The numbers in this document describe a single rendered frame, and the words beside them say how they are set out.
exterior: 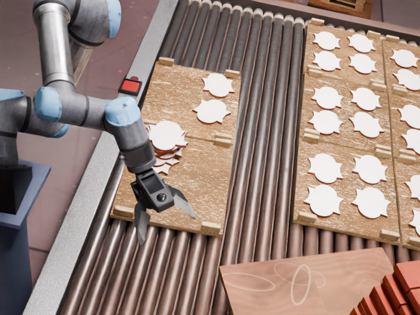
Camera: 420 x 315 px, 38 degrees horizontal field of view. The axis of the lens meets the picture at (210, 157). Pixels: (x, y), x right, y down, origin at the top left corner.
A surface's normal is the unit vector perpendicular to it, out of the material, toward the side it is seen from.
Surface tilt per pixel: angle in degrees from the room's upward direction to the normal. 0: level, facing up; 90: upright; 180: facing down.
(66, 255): 0
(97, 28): 93
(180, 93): 0
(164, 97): 0
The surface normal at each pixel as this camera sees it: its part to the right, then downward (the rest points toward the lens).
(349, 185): 0.15, -0.71
